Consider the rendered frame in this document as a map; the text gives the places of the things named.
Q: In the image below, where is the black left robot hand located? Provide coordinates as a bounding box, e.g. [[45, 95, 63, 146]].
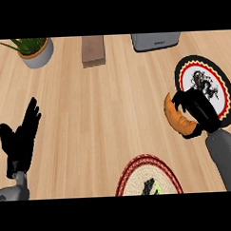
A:
[[0, 96, 45, 181]]

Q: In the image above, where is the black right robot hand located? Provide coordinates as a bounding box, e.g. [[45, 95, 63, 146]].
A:
[[170, 86, 223, 141]]

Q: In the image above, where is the white plate with dragon print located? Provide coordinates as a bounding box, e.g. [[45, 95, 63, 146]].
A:
[[173, 52, 231, 131]]

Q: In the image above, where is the potted green plant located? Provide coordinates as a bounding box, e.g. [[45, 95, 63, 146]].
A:
[[0, 37, 55, 71]]

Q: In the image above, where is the orange-brown croissant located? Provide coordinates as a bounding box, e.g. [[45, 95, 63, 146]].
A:
[[162, 90, 200, 138]]

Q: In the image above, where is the round woven red-rimmed placemat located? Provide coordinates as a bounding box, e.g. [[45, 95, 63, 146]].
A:
[[113, 152, 184, 198]]

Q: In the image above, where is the brown wooden block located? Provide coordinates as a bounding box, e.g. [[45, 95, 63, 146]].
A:
[[80, 35, 106, 69]]

